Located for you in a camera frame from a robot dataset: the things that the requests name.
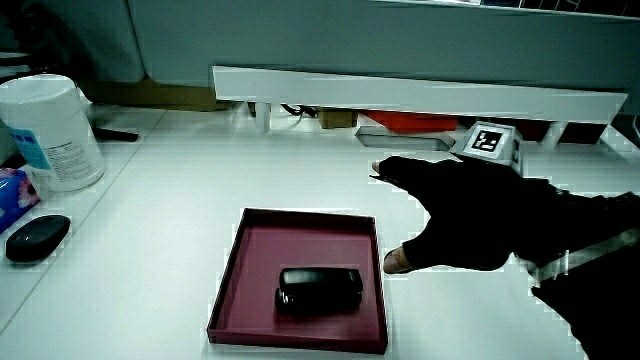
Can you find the person's right hand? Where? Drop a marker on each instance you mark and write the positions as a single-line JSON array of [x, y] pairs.
[[475, 220]]

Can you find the black stapler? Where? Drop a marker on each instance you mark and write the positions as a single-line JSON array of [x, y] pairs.
[[319, 290]]

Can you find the maroon square plate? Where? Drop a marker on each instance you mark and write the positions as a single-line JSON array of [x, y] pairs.
[[260, 295]]

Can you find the orange box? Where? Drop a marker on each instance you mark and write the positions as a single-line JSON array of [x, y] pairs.
[[415, 121]]

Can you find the white monitor riser shelf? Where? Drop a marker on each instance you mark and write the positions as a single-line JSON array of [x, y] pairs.
[[400, 95]]

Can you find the small cardboard box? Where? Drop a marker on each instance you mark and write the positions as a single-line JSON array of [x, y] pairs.
[[337, 119]]

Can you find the grey partition panel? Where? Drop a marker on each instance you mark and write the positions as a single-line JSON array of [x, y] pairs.
[[350, 40]]

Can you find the white wipes canister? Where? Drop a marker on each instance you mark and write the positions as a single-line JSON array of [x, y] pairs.
[[50, 135]]

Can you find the black computer mouse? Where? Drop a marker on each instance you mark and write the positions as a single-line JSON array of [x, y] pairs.
[[37, 238]]

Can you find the blue tissue pack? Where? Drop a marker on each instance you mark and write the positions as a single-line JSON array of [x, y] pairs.
[[12, 197]]

